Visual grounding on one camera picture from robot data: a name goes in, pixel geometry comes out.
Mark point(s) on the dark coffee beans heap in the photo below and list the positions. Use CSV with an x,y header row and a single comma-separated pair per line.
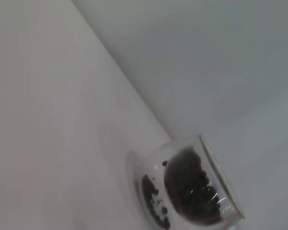
x,y
187,187

